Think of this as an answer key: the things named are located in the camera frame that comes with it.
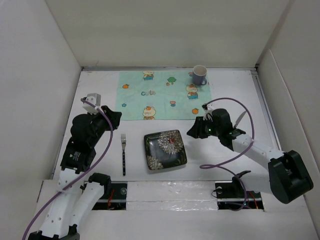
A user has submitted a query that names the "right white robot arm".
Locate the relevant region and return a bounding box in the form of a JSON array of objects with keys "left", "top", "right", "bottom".
[{"left": 187, "top": 108, "right": 314, "bottom": 204}]

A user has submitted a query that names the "purple mug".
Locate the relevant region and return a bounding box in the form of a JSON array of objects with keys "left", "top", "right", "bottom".
[{"left": 192, "top": 65, "right": 208, "bottom": 86}]

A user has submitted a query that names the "knife with patterned handle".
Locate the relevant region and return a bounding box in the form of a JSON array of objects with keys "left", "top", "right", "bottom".
[{"left": 234, "top": 111, "right": 247, "bottom": 128}]

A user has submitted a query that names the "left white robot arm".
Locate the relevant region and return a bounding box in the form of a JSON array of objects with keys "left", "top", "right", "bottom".
[{"left": 22, "top": 105, "right": 122, "bottom": 240}]

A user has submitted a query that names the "fork with dark handle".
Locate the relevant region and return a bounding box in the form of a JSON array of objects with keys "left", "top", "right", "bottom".
[{"left": 120, "top": 133, "right": 127, "bottom": 176}]

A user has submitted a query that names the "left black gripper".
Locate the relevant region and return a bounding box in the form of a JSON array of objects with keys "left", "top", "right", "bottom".
[{"left": 89, "top": 105, "right": 122, "bottom": 146}]

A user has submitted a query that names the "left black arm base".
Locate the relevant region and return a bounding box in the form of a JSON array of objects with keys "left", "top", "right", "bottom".
[{"left": 92, "top": 181, "right": 128, "bottom": 211}]

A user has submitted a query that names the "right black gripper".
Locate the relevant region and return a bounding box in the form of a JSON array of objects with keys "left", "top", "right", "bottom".
[{"left": 185, "top": 115, "right": 222, "bottom": 139}]

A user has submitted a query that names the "black floral square plate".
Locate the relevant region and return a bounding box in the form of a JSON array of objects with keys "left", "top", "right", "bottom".
[{"left": 143, "top": 129, "right": 188, "bottom": 171}]

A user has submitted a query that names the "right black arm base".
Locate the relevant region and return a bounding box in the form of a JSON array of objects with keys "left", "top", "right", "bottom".
[{"left": 211, "top": 181, "right": 264, "bottom": 211}]

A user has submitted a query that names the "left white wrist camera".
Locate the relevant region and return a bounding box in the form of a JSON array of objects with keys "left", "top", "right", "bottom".
[{"left": 81, "top": 93, "right": 101, "bottom": 115}]

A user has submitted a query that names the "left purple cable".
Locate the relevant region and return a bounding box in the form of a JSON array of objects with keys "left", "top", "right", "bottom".
[{"left": 21, "top": 98, "right": 114, "bottom": 240}]

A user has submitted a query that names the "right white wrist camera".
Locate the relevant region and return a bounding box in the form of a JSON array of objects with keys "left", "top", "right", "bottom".
[{"left": 202, "top": 103, "right": 214, "bottom": 122}]

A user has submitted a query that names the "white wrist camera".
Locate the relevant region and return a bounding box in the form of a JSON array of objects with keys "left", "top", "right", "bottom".
[
  {"left": 81, "top": 93, "right": 101, "bottom": 115},
  {"left": 202, "top": 103, "right": 214, "bottom": 122}
]

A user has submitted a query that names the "green cartoon print cloth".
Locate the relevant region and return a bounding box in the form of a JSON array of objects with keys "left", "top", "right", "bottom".
[{"left": 115, "top": 70, "right": 212, "bottom": 121}]

